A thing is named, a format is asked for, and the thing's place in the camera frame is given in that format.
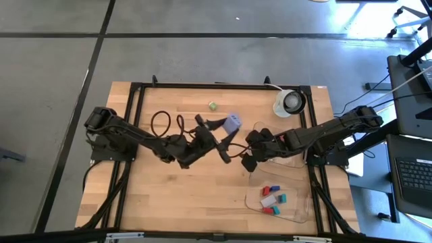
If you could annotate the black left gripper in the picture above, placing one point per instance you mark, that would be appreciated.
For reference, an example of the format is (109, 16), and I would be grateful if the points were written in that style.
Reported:
(195, 148)

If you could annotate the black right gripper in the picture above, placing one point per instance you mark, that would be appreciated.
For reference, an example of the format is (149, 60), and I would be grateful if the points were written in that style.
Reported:
(273, 146)

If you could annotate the lavender wall charger block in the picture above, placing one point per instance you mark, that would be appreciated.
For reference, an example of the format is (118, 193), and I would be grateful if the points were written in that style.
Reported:
(233, 124)

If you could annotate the small light green cube charger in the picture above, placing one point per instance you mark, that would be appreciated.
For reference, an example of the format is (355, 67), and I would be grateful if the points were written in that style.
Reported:
(212, 106)

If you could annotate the red digital clock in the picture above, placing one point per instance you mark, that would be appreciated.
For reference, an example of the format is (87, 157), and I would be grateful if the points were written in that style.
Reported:
(266, 191)
(268, 211)

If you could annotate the blue digital clock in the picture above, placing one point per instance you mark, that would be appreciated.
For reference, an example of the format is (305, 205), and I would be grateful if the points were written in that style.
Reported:
(275, 188)

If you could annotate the white digital clock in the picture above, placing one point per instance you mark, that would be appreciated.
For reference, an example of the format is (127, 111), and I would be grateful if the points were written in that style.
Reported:
(268, 201)

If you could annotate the teal digital clock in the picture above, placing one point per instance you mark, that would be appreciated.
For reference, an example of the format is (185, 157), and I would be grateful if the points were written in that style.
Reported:
(282, 198)
(276, 210)

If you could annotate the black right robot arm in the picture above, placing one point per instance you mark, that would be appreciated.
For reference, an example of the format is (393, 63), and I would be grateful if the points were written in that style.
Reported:
(337, 126)

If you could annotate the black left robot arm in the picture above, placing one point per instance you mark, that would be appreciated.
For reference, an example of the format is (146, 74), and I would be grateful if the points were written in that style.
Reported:
(135, 135)

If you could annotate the office chair base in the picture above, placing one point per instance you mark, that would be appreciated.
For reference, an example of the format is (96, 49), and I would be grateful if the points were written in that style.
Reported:
(410, 22)

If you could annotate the clear plastic bin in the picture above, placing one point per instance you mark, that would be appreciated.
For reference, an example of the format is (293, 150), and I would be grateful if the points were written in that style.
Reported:
(297, 202)
(290, 162)

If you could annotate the white paper sheet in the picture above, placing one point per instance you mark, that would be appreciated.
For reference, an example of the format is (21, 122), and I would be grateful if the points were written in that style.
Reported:
(357, 165)

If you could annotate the black diagonal stand pole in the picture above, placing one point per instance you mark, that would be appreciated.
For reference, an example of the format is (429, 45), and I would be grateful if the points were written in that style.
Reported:
(416, 50)
(371, 140)

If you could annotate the dark grey side desk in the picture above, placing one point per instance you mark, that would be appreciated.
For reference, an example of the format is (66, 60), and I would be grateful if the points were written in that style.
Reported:
(408, 111)

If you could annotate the black laptop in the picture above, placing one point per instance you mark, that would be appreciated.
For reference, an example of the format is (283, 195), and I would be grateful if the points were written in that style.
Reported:
(415, 175)

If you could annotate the grey chair leg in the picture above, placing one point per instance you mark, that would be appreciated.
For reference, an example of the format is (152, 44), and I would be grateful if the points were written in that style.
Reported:
(10, 155)

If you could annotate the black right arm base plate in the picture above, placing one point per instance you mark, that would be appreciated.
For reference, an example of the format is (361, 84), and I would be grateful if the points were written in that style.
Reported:
(337, 158)

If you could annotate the black camera rail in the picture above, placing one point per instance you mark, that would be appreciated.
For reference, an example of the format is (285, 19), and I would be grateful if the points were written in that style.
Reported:
(216, 238)

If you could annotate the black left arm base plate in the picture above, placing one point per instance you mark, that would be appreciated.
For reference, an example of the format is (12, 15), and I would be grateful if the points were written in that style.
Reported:
(101, 153)

